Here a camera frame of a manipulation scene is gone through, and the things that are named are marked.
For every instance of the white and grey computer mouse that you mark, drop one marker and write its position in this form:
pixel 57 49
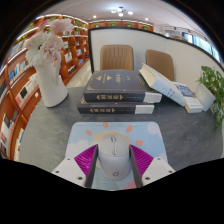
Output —
pixel 113 158

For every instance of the tan upholstered chair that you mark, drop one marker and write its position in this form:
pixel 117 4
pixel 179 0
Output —
pixel 161 63
pixel 116 57

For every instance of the ceiling chandelier lamp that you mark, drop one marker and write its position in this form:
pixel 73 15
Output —
pixel 120 11

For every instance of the pastel cartoon print mouse pad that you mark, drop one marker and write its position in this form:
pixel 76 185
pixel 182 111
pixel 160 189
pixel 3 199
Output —
pixel 83 133

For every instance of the green plant in white pot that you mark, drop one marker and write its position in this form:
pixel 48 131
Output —
pixel 213 81

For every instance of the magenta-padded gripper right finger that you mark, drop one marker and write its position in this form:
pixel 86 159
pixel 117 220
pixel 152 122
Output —
pixel 158 170

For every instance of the orange wooden bookshelf unit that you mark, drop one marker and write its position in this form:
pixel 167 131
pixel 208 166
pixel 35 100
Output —
pixel 20 96

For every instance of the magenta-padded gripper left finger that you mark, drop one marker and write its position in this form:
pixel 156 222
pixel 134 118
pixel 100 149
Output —
pixel 68 170

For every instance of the window with grey curtains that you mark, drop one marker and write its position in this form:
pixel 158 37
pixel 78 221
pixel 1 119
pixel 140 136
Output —
pixel 200 43

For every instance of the white vase with pink flowers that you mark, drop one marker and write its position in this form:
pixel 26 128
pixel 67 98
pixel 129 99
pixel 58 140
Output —
pixel 50 86

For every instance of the blue cover book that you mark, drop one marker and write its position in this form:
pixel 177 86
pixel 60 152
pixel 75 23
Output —
pixel 188 95

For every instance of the thick white book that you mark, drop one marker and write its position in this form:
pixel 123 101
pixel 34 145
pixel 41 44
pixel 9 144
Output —
pixel 163 85

